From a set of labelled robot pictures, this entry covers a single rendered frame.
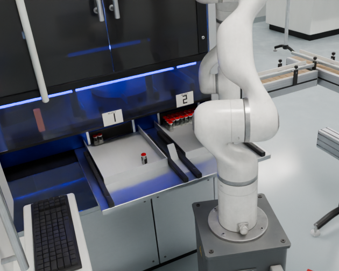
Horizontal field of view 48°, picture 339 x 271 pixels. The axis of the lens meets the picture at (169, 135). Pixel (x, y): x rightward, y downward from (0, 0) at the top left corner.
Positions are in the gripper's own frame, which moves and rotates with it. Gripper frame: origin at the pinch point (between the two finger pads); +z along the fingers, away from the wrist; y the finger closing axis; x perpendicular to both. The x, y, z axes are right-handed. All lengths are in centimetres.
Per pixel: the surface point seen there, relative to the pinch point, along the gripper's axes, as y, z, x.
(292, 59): -83, -5, -62
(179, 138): 14.4, 3.5, -18.9
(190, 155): 17.4, 3.0, -1.6
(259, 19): -364, 65, -489
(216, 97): -9.5, -8.0, -27.3
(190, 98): 3.8, -10.6, -27.0
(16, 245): 85, -4, 28
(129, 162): 40.1, 4.2, -11.6
